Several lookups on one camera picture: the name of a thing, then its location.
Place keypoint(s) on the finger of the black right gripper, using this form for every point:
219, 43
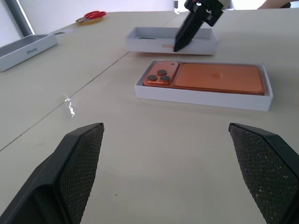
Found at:
187, 30

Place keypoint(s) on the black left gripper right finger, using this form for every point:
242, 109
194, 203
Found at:
268, 170

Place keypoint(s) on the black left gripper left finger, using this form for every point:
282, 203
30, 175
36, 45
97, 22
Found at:
58, 175

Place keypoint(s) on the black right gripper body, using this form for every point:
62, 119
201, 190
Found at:
208, 10

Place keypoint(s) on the white phone box lid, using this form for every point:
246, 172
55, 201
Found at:
149, 46

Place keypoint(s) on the orange smartphone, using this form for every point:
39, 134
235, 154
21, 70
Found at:
215, 78

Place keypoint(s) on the white phone box base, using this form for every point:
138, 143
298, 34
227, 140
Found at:
201, 99

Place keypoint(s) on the closed white iPhone box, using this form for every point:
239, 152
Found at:
23, 51

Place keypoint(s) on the dark grey window post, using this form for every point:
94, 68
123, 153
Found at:
24, 18

